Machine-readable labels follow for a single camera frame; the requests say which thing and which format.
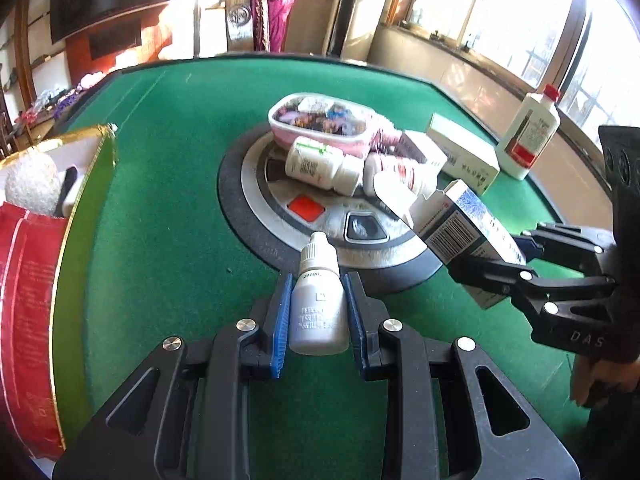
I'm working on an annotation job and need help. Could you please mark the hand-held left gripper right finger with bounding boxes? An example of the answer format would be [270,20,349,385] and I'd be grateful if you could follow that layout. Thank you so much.
[343,271,581,480]

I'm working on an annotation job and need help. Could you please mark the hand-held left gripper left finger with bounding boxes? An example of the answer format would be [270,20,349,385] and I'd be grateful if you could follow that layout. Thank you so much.
[52,271,295,480]

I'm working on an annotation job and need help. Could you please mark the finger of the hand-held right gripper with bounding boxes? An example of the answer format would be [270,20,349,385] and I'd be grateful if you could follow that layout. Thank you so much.
[515,222,616,261]
[447,255,618,318]

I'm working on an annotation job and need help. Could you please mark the white dropper bottle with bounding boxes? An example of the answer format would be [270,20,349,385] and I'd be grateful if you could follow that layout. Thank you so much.
[288,231,349,356]

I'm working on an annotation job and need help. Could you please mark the blue white medicine box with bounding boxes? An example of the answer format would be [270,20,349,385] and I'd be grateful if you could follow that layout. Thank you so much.
[374,172,527,310]

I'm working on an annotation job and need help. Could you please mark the pink cartoon zip pouch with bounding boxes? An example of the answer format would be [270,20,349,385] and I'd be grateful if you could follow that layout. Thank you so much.
[267,92,381,158]

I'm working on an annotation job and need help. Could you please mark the gold-rimmed white box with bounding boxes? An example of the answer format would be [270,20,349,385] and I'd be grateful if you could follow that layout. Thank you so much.
[0,124,118,461]

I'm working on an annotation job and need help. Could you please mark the red foil packet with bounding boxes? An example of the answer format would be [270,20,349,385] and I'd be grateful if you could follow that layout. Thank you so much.
[0,202,68,461]

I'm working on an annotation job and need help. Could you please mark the person's right hand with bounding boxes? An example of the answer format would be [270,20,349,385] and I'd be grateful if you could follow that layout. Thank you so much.
[570,355,640,408]

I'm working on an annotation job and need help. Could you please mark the white bottle with red cap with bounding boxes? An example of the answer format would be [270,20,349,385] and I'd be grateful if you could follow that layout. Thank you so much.
[496,84,561,181]

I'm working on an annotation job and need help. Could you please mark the cream medicine box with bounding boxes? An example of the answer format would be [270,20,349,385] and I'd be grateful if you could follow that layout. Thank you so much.
[425,112,501,196]

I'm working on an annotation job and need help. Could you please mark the round table control panel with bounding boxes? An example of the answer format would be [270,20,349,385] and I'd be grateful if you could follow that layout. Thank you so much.
[217,120,443,297]

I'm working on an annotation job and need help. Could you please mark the white pill bottle red label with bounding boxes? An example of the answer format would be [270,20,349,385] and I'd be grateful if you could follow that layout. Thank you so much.
[362,152,441,198]

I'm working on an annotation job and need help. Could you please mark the white pink medicine box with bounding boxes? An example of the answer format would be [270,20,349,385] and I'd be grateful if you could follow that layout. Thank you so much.
[400,130,448,171]

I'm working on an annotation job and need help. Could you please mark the white pill bottle green label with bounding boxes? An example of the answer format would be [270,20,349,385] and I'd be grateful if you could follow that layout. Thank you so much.
[284,136,365,196]

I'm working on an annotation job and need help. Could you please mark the pink plush toy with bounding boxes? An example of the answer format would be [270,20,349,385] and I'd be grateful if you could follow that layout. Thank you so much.
[370,115,406,153]

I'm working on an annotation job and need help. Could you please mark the wooden framed window row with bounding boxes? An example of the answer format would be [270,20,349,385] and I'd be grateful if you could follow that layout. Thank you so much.
[400,0,640,126]

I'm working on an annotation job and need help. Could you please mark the black slim case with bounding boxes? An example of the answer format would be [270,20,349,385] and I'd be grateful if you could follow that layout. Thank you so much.
[56,166,79,218]

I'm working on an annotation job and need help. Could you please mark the white plush ball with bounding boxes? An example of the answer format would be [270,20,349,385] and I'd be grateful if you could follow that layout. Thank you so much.
[5,152,60,218]

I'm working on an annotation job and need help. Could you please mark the wooden chair with round emblem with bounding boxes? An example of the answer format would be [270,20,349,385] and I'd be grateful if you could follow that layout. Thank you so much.
[184,0,296,56]

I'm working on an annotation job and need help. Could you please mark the purple fringed cloth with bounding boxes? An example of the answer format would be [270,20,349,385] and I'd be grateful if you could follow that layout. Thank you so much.
[252,0,297,53]

